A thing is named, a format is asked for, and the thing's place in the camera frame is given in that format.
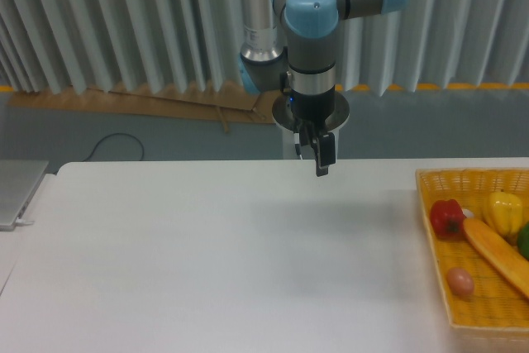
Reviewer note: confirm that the white paper tag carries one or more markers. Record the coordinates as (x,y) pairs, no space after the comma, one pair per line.
(468,213)

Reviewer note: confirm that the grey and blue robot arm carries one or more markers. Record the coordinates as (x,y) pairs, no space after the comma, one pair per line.
(291,46)

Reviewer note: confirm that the grey pleated curtain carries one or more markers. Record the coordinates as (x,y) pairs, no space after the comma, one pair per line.
(79,44)

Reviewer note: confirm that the yellow woven basket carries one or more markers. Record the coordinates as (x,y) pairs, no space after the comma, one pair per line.
(495,305)

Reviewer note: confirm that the green bell pepper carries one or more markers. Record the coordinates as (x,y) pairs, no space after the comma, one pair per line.
(523,242)

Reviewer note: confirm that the yellow bell pepper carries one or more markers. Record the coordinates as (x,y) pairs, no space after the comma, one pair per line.
(503,212)

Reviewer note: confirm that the long orange baguette bread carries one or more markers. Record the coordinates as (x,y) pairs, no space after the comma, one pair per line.
(503,257)

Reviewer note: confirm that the brown cardboard sheet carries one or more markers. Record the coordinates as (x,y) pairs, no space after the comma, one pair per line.
(231,104)

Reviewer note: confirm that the brown egg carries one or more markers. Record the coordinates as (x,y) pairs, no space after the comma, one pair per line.
(460,282)

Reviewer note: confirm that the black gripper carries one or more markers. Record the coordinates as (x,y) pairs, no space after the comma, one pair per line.
(310,98)

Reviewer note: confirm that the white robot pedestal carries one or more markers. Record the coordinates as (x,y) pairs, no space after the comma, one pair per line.
(284,120)

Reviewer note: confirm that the red bell pepper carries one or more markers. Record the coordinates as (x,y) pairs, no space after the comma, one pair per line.
(446,218)

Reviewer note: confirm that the silver laptop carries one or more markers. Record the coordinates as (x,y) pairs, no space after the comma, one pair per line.
(19,181)

